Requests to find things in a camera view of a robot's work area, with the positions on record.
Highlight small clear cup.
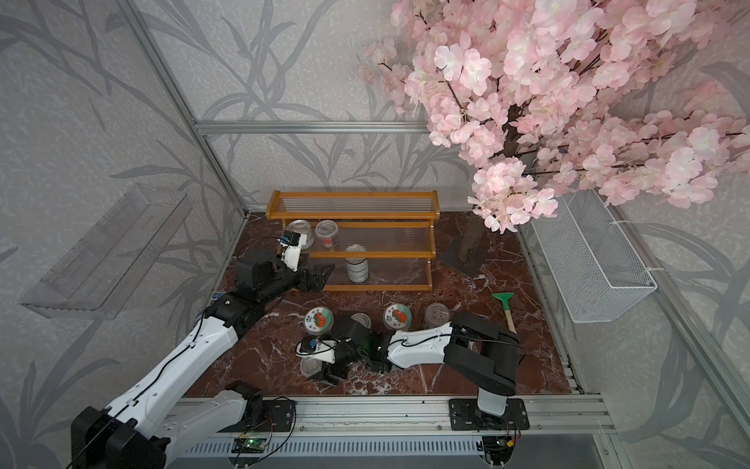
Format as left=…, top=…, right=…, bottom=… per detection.
left=300, top=357, right=323, bottom=379
left=314, top=220, right=339, bottom=248

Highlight small red label plastic cup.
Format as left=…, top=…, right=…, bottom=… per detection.
left=351, top=312, right=372, bottom=329

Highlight tomato lid jar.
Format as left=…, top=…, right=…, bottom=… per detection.
left=304, top=306, right=335, bottom=336
left=383, top=303, right=412, bottom=330

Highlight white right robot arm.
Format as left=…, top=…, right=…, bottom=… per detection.
left=296, top=313, right=523, bottom=417

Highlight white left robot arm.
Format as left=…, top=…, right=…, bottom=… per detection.
left=69, top=249, right=335, bottom=468

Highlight black label can bottom shelf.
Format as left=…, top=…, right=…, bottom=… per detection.
left=345, top=244, right=369, bottom=285

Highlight orange wooden three-tier shelf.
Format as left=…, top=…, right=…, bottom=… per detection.
left=266, top=191, right=441, bottom=292

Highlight silver pull-tab can left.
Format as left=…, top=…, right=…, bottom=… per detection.
left=286, top=220, right=314, bottom=249

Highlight left green circuit board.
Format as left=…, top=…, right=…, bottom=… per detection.
left=232, top=435, right=270, bottom=455

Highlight brown tree trunk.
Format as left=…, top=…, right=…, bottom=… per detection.
left=456, top=220, right=486, bottom=265

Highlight right circuit board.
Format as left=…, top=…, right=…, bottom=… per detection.
left=480, top=436, right=518, bottom=468

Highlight pink cherry blossom crown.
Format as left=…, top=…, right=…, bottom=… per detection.
left=359, top=1, right=749, bottom=233

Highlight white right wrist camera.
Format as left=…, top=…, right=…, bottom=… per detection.
left=295, top=336, right=337, bottom=363

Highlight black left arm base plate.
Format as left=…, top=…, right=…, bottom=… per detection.
left=228, top=381, right=296, bottom=433

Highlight dark metal tree base plate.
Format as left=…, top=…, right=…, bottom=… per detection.
left=439, top=236, right=488, bottom=277

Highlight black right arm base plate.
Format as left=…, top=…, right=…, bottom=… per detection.
left=448, top=398, right=530, bottom=431

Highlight clear acrylic wall shelf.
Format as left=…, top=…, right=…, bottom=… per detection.
left=21, top=184, right=193, bottom=320

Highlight aluminium front rail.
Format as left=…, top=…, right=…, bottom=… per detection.
left=169, top=394, right=616, bottom=458

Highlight white wire mesh basket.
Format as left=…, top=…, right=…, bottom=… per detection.
left=531, top=191, right=657, bottom=324

